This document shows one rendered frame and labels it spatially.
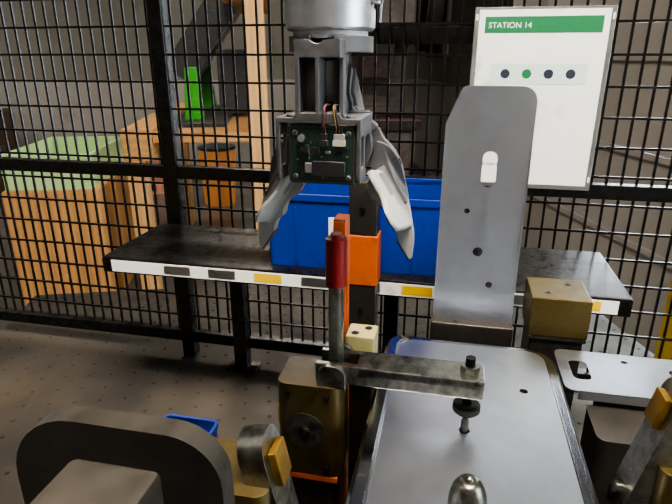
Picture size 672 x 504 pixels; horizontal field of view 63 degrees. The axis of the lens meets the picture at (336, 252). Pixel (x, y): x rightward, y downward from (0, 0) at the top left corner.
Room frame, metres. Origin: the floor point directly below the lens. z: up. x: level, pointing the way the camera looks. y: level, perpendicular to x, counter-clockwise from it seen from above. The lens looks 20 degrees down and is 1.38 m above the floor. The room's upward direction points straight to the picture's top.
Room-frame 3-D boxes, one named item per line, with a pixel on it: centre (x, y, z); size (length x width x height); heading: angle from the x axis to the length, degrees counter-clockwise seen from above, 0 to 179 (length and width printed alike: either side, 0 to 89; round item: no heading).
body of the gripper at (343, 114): (0.49, 0.01, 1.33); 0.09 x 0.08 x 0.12; 168
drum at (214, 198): (5.23, 1.13, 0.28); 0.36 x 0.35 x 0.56; 99
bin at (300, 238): (0.95, -0.05, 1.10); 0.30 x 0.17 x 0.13; 79
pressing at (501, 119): (0.74, -0.20, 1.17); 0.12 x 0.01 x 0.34; 78
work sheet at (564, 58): (1.00, -0.35, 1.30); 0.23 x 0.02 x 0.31; 78
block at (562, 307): (0.73, -0.32, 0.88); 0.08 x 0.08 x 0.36; 78
